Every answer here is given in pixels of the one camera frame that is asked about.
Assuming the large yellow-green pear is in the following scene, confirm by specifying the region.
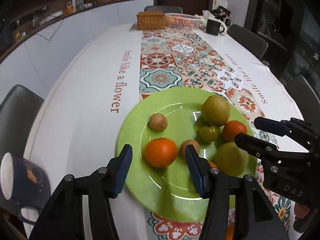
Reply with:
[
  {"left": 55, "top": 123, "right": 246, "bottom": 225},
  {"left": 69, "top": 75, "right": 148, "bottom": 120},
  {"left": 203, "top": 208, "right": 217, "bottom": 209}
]
[
  {"left": 214, "top": 142, "right": 249, "bottom": 177},
  {"left": 201, "top": 95, "right": 231, "bottom": 127}
]

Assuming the dark blue mug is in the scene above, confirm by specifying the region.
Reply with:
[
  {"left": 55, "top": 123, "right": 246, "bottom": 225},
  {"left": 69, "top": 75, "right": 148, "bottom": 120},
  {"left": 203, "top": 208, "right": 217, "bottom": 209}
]
[{"left": 0, "top": 152, "right": 52, "bottom": 225}]

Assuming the wicker box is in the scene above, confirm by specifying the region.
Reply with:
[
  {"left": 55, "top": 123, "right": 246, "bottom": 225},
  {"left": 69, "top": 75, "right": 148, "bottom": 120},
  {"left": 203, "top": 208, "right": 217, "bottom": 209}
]
[{"left": 136, "top": 11, "right": 166, "bottom": 30}]

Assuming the white base cabinet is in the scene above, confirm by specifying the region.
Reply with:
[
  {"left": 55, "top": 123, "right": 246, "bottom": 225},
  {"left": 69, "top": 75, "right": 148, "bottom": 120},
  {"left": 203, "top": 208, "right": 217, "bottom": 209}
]
[{"left": 0, "top": 0, "right": 154, "bottom": 100}]

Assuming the small brown fruit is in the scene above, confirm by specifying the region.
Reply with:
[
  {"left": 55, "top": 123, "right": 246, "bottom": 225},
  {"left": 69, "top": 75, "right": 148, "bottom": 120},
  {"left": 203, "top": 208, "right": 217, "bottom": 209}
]
[
  {"left": 149, "top": 113, "right": 168, "bottom": 131},
  {"left": 180, "top": 140, "right": 200, "bottom": 159}
]

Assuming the white patterned tablecloth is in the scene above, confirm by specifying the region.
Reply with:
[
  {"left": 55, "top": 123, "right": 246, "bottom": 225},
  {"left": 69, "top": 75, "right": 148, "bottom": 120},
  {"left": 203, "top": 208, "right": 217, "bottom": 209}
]
[{"left": 24, "top": 22, "right": 304, "bottom": 240}]

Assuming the small green fruit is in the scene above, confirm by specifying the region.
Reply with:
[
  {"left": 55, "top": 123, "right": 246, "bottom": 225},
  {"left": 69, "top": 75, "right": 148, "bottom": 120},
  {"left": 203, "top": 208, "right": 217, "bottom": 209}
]
[{"left": 199, "top": 124, "right": 220, "bottom": 143}]

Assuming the black cable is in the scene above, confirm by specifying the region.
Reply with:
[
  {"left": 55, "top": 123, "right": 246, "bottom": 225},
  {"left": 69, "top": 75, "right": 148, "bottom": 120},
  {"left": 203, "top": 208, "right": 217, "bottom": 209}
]
[{"left": 36, "top": 19, "right": 63, "bottom": 42}]

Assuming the green plate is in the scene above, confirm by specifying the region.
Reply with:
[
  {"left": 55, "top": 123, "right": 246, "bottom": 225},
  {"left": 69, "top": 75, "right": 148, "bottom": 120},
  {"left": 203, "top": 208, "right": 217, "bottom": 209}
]
[{"left": 114, "top": 87, "right": 258, "bottom": 222}]

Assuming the white cloth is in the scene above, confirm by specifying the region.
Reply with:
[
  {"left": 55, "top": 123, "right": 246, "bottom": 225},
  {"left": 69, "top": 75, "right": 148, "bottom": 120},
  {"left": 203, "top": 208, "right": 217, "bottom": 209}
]
[{"left": 201, "top": 10, "right": 232, "bottom": 28}]

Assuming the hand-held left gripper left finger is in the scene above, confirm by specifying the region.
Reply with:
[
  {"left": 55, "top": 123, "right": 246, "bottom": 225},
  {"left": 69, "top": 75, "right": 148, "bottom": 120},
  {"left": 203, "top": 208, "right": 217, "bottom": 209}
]
[{"left": 29, "top": 144, "right": 133, "bottom": 240}]

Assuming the grey chair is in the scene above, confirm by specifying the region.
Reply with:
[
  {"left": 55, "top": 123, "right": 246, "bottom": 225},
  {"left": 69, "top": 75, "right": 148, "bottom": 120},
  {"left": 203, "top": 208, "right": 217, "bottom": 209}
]
[
  {"left": 227, "top": 24, "right": 269, "bottom": 60},
  {"left": 144, "top": 6, "right": 183, "bottom": 14},
  {"left": 0, "top": 84, "right": 45, "bottom": 155},
  {"left": 285, "top": 74, "right": 320, "bottom": 140}
]

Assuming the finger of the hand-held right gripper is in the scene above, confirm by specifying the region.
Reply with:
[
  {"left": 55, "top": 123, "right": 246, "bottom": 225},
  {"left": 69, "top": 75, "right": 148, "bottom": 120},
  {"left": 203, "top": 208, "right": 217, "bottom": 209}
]
[
  {"left": 254, "top": 117, "right": 292, "bottom": 137},
  {"left": 234, "top": 133, "right": 283, "bottom": 164}
]

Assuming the dark green mug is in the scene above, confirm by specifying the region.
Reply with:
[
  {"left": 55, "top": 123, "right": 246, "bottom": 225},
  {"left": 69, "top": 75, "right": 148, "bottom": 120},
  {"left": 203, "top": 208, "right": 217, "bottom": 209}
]
[{"left": 205, "top": 19, "right": 225, "bottom": 36}]

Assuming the white plastic basket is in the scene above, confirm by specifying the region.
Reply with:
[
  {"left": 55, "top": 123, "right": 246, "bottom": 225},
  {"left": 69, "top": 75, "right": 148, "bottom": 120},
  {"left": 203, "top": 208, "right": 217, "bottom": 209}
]
[{"left": 165, "top": 13, "right": 203, "bottom": 29}]

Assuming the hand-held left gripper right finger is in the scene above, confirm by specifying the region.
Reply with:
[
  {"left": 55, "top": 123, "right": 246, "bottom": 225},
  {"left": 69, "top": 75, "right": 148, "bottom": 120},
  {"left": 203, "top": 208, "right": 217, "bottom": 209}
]
[{"left": 184, "top": 144, "right": 289, "bottom": 240}]

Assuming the dark bag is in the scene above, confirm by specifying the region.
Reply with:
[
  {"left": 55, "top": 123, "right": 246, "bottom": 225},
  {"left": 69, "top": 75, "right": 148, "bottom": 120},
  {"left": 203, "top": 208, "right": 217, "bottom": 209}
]
[{"left": 212, "top": 6, "right": 233, "bottom": 20}]

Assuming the person's right hand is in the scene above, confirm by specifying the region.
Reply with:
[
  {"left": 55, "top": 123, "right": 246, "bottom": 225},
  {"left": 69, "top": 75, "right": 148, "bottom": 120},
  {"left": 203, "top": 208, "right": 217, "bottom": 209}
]
[{"left": 294, "top": 201, "right": 310, "bottom": 219}]

